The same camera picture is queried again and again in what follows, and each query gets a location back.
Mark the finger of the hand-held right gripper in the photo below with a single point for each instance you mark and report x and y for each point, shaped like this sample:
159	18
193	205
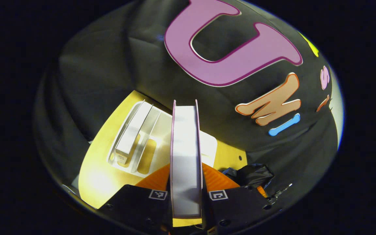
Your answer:
262	192

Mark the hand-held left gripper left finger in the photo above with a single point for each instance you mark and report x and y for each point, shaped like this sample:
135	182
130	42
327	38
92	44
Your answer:
135	205

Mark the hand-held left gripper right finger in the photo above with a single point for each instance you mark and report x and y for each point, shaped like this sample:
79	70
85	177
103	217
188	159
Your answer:
237	209

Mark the blue schoolbag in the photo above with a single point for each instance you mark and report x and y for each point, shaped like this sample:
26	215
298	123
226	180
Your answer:
250	174

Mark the pink book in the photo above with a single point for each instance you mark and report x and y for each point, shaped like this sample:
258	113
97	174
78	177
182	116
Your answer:
186	156

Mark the grey book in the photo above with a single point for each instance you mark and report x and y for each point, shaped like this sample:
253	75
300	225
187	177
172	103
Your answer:
134	130

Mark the white bookshelf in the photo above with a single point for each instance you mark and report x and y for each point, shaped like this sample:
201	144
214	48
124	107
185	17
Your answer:
158	130

